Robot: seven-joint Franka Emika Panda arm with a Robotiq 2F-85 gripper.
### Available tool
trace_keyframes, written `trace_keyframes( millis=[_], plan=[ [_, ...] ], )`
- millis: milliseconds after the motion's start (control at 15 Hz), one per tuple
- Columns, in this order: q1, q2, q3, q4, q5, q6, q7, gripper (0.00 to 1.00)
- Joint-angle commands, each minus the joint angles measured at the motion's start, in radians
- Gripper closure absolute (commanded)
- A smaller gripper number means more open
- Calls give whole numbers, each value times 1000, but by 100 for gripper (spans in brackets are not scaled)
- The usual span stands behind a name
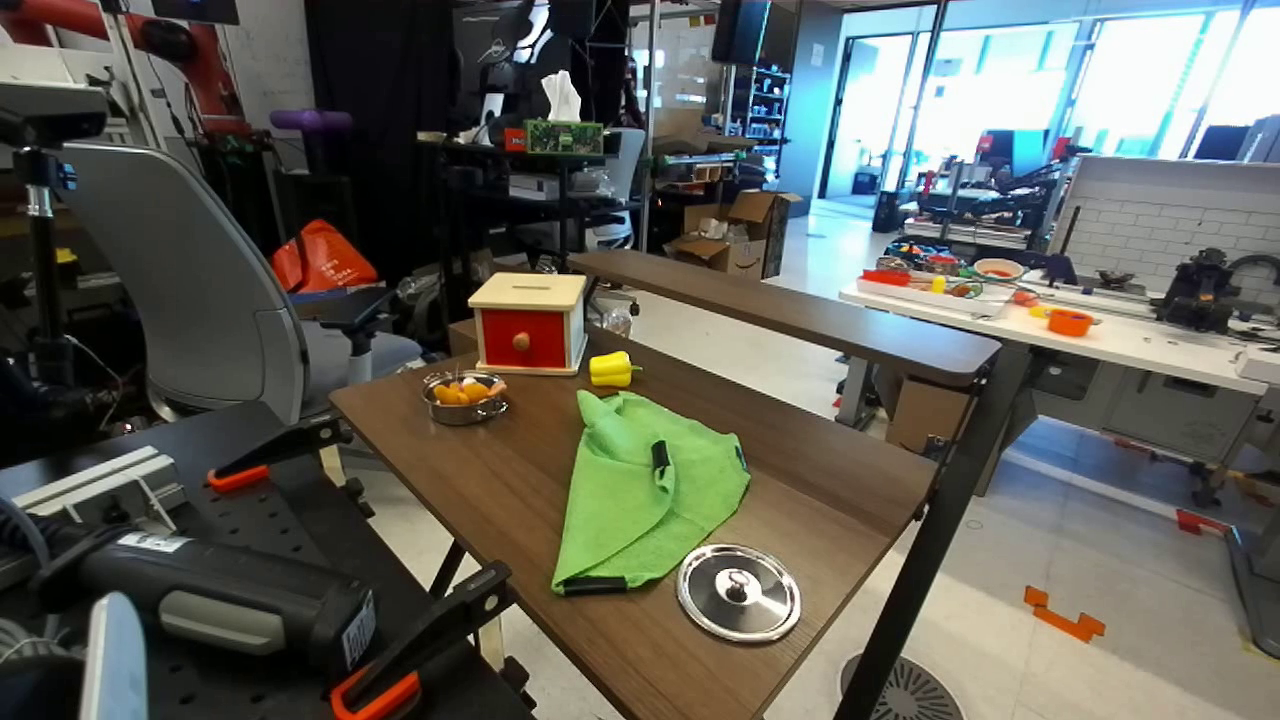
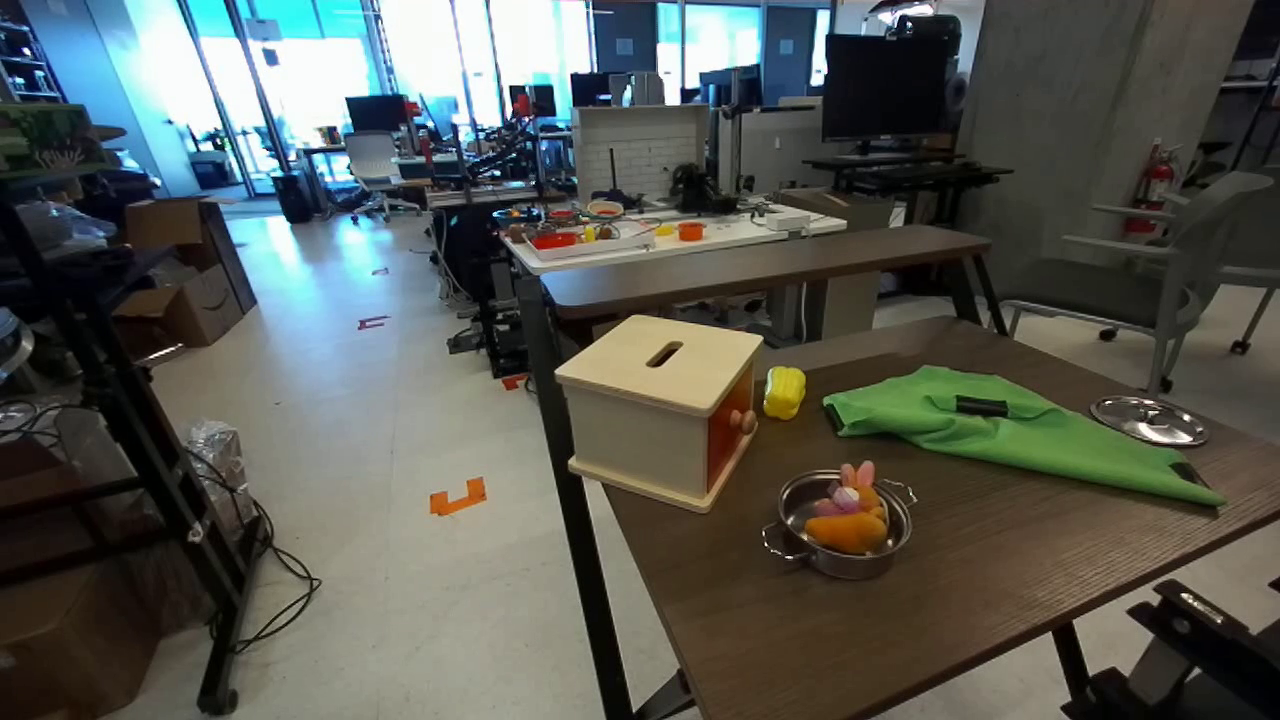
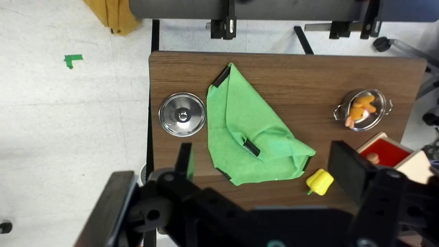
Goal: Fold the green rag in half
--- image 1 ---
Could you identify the orange floor marker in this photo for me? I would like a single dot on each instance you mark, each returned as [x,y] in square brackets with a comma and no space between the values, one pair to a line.
[1063,621]

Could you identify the silver pot lid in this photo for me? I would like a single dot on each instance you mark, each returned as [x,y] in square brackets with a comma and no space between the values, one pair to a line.
[741,592]

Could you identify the red robot arm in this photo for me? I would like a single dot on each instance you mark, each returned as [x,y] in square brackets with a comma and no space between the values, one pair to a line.
[214,80]

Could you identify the orange bag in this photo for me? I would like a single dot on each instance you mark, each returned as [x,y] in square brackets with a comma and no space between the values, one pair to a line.
[321,263]

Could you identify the grey office chair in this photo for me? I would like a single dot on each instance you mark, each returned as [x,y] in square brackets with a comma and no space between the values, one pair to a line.
[184,280]

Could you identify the white flat bar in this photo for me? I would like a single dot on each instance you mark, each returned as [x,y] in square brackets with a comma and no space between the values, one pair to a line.
[95,478]

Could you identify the round floor drain cover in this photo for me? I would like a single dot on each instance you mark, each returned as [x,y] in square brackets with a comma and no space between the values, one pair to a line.
[923,692]

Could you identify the dark brown long desk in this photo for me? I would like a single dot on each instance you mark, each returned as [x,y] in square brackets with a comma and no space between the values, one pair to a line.
[800,315]

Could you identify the green rag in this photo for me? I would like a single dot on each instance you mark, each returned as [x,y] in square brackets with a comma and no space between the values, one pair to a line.
[626,513]

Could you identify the red tray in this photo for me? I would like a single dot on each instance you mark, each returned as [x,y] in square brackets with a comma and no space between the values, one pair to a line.
[887,276]

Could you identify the black camera on stand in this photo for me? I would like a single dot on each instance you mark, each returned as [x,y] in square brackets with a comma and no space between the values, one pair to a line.
[44,112]

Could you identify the small bowl with fruit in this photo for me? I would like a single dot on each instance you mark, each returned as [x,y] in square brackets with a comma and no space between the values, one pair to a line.
[464,414]

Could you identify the yellow block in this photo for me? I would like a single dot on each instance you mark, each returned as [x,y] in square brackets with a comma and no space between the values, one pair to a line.
[608,368]

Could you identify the orange bowl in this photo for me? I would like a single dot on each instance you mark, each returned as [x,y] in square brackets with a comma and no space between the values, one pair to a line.
[1071,323]

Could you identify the black machine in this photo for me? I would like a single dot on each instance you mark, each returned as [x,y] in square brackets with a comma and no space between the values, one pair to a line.
[1202,294]

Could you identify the red floor marker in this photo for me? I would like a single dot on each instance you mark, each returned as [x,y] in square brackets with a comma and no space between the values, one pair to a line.
[1202,522]

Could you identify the black table leg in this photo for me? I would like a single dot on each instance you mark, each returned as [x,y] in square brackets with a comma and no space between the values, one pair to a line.
[932,561]

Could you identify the wooden box red drawer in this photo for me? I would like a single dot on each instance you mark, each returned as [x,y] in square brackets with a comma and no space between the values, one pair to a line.
[524,341]

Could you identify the white table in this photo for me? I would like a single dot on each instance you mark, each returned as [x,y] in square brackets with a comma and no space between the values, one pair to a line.
[1147,341]

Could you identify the white partition panel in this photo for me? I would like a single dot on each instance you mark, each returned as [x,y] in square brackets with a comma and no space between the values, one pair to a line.
[1175,212]

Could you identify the cardboard box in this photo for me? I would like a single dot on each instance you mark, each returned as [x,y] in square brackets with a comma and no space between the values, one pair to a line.
[753,212]
[720,253]

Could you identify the black perforated board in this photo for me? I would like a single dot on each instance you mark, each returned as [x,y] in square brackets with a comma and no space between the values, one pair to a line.
[266,525]

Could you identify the orange toy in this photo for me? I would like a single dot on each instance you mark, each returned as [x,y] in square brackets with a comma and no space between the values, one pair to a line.
[464,392]

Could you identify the black handheld device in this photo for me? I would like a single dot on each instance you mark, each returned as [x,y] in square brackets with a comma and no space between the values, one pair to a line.
[241,584]

